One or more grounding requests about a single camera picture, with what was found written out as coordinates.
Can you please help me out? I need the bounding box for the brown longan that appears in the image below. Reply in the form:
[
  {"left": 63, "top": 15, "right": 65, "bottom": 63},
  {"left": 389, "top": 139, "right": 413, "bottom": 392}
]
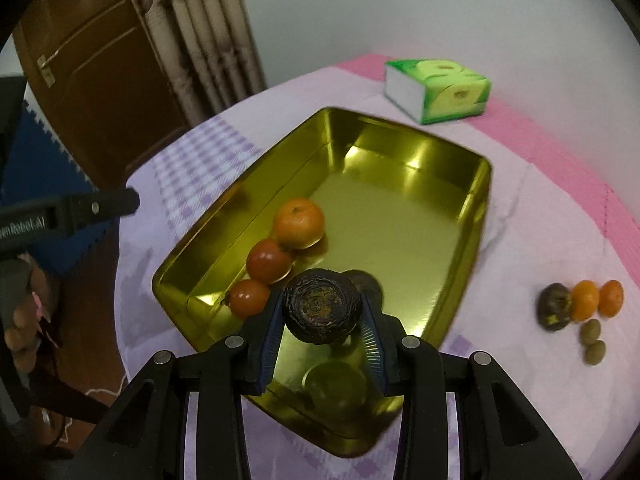
[
  {"left": 584, "top": 339, "right": 606, "bottom": 366},
  {"left": 579, "top": 318, "right": 602, "bottom": 347}
]

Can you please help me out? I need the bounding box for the dark mangosteen with calyx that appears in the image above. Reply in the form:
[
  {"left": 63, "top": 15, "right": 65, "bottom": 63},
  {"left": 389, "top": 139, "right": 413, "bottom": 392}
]
[{"left": 536, "top": 283, "right": 573, "bottom": 332}]

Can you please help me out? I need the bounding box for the yellow-orange mandarin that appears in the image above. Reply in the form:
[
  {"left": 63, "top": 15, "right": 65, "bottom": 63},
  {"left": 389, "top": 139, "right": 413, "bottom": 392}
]
[{"left": 570, "top": 280, "right": 600, "bottom": 322}]

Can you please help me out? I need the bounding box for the small red tomato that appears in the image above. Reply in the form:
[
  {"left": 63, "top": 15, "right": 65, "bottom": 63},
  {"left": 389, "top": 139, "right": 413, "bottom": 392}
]
[{"left": 224, "top": 280, "right": 270, "bottom": 320}]

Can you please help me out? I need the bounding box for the dark passion fruit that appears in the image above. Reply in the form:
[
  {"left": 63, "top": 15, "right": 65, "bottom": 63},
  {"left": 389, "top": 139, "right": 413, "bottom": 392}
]
[{"left": 282, "top": 269, "right": 362, "bottom": 344}]

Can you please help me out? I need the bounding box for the large orange mandarin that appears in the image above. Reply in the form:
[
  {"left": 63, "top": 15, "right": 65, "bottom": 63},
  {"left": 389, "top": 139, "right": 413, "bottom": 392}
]
[{"left": 272, "top": 197, "right": 326, "bottom": 250}]

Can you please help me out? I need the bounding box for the person hand at left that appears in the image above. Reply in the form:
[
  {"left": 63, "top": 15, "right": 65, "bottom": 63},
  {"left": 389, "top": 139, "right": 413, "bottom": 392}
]
[{"left": 1, "top": 254, "right": 54, "bottom": 374}]

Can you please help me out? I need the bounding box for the pink purple checked tablecloth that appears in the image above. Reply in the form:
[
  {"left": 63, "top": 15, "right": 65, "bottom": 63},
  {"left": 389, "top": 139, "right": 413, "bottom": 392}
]
[{"left": 115, "top": 54, "right": 639, "bottom": 479}]

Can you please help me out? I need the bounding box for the brown wooden door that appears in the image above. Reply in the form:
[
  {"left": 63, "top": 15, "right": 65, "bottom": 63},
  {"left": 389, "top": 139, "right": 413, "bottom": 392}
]
[{"left": 13, "top": 0, "right": 189, "bottom": 188}]

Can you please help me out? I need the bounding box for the gold rectangular tin tray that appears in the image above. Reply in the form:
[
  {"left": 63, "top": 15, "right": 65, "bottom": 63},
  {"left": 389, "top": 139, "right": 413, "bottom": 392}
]
[{"left": 152, "top": 107, "right": 491, "bottom": 457}]

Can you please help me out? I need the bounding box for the beige pleated curtain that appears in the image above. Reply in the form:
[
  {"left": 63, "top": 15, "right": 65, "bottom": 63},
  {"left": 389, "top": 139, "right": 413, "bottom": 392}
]
[{"left": 131, "top": 0, "right": 266, "bottom": 127}]

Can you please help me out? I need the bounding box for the green tissue box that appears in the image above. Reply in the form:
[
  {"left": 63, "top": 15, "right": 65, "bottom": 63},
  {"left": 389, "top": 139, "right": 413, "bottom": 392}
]
[{"left": 384, "top": 58, "right": 491, "bottom": 125}]

